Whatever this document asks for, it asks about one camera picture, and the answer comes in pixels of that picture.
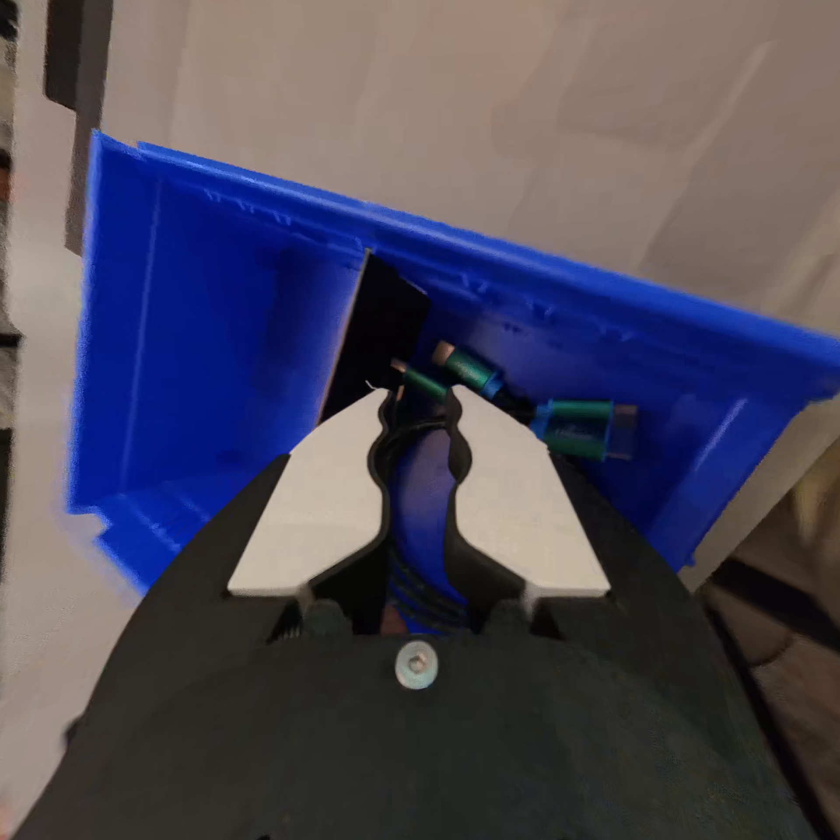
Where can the black bin divider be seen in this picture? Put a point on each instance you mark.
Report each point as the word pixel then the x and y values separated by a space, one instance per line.
pixel 380 315

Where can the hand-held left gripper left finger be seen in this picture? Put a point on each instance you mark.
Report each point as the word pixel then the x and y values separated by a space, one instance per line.
pixel 308 512

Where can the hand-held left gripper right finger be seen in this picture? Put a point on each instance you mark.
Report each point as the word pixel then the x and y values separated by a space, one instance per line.
pixel 525 518

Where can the large green usb plug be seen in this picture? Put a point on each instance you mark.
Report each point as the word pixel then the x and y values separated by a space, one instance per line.
pixel 577 430

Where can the blue plastic bin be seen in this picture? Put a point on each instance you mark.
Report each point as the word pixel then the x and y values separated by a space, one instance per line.
pixel 216 367

